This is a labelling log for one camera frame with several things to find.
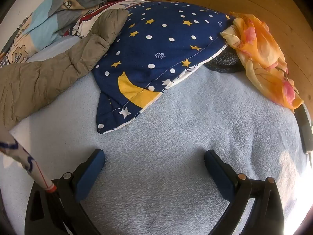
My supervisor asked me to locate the dark patterned cloth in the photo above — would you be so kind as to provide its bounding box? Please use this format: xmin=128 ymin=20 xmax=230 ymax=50
xmin=204 ymin=46 xmax=247 ymax=74

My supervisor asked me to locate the orange floral scarf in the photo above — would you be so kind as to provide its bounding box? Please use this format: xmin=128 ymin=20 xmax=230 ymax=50
xmin=221 ymin=11 xmax=304 ymax=110

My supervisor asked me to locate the patterned patchwork blanket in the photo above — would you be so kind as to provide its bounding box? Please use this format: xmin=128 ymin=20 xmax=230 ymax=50
xmin=0 ymin=0 xmax=137 ymax=69

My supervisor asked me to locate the navy star print pillow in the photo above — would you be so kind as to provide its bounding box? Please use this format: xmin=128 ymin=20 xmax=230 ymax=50
xmin=73 ymin=0 xmax=236 ymax=135

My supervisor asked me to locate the black phone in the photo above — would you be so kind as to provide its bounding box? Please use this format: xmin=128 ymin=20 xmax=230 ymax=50
xmin=295 ymin=103 xmax=313 ymax=155

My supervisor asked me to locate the black cable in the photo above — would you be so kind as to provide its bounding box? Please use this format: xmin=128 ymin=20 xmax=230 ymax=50
xmin=49 ymin=191 xmax=75 ymax=235

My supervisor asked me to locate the white printed cable sleeve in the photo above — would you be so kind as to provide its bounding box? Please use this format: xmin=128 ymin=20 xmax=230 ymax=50
xmin=0 ymin=137 xmax=58 ymax=194

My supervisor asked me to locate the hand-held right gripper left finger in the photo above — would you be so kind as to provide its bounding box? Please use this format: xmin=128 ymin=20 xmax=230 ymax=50
xmin=24 ymin=149 xmax=106 ymax=235

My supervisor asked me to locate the light blue cloud bed sheet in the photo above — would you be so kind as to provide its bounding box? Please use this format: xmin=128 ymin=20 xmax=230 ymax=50
xmin=24 ymin=35 xmax=82 ymax=64

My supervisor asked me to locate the light blue fleece blanket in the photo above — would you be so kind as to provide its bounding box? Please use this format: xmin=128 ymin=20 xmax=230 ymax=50
xmin=0 ymin=65 xmax=311 ymax=235

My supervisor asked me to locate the khaki hooded puffer jacket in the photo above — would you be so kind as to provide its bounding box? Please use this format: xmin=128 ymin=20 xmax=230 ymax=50
xmin=0 ymin=9 xmax=129 ymax=131

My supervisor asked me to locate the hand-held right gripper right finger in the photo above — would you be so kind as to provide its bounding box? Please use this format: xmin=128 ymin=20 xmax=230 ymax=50
xmin=204 ymin=150 xmax=285 ymax=235

